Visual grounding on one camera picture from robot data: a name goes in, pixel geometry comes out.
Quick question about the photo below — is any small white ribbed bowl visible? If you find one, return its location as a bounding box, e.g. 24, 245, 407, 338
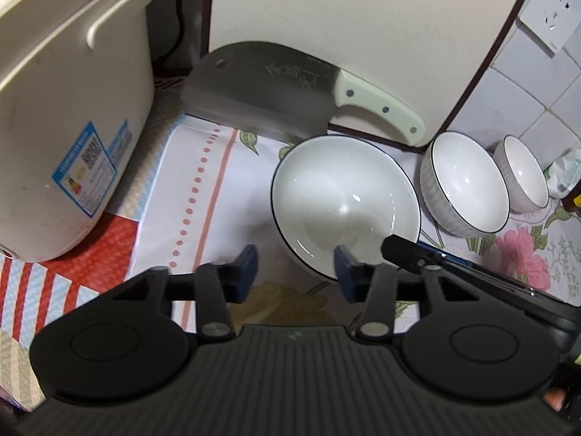
493, 135, 549, 214

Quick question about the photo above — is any cleaver with cream handle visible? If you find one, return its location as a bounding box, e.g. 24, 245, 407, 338
181, 41, 426, 147

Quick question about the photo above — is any medium white ribbed bowl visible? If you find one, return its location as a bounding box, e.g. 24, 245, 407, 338
419, 131, 510, 237

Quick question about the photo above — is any large white ribbed bowl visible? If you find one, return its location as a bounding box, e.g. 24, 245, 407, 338
270, 135, 422, 280

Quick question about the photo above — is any cooking wine bottle yellow label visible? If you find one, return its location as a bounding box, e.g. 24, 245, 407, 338
562, 192, 581, 213

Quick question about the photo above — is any white wall socket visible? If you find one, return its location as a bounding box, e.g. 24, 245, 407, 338
519, 0, 580, 54

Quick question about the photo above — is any right hand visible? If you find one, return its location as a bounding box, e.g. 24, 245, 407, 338
544, 389, 566, 411

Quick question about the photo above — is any cream rice cooker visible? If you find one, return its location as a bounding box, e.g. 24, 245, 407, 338
1, 0, 154, 262

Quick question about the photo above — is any white cutting board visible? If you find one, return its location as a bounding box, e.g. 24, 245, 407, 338
208, 0, 525, 138

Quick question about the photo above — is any red striped cloth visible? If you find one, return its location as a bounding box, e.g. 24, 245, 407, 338
0, 78, 187, 412

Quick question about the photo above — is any white salt bag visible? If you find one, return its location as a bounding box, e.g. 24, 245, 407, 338
545, 148, 581, 200

